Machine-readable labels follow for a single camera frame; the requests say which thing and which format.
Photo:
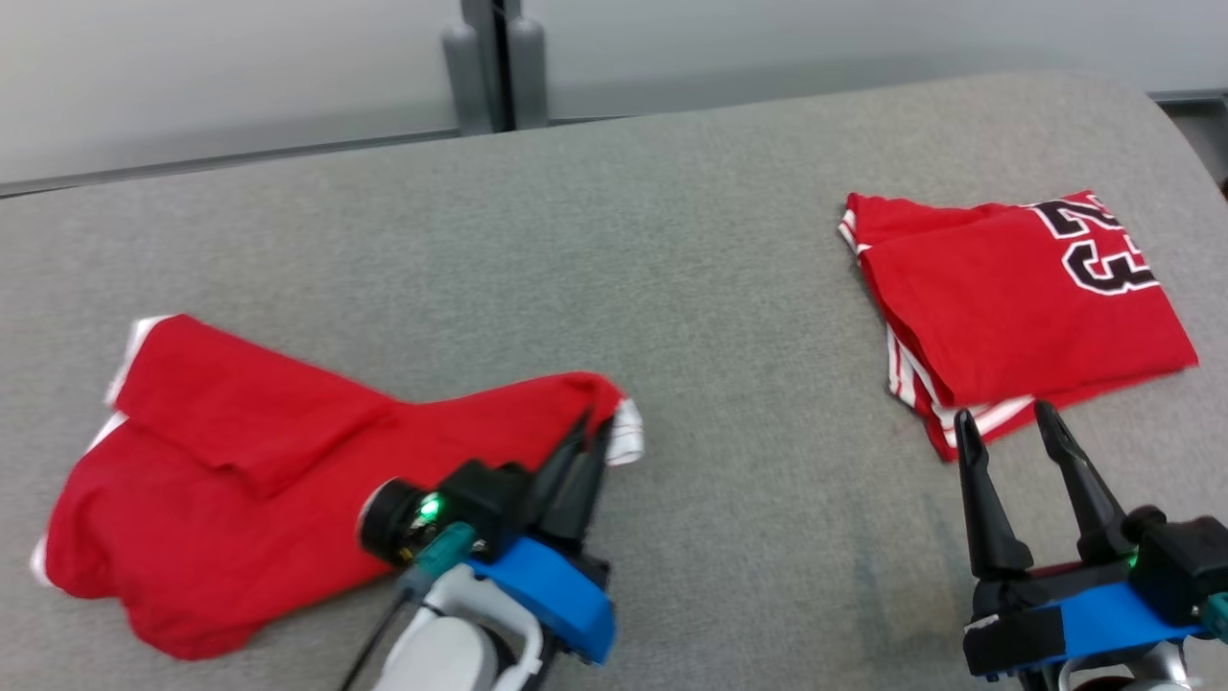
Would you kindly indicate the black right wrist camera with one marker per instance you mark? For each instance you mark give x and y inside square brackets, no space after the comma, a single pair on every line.
[1180,561]

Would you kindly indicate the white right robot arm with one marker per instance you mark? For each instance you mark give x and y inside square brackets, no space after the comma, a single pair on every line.
[1142,672]

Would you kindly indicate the red shorts white trim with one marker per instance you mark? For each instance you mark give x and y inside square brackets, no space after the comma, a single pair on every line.
[240,499]

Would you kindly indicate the grey cylinder post foot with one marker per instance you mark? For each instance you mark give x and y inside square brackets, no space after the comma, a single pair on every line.
[528,72]
[465,82]

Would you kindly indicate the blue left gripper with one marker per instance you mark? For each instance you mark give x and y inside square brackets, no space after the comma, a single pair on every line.
[556,595]

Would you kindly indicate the red basketball jersey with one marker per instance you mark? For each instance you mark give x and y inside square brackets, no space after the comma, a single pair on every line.
[1007,307]

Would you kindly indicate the grey partition bottom rail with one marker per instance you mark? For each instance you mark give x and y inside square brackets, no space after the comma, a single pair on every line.
[1190,96]
[240,158]

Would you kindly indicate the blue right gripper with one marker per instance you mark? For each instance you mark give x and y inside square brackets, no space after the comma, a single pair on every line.
[1084,624]

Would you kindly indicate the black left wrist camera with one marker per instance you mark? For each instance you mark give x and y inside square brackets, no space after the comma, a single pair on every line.
[480,499]

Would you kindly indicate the grey metal partition post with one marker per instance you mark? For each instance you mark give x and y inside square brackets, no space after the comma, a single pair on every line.
[494,58]

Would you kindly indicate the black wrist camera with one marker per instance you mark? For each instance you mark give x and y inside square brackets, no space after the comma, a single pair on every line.
[1180,561]
[480,499]

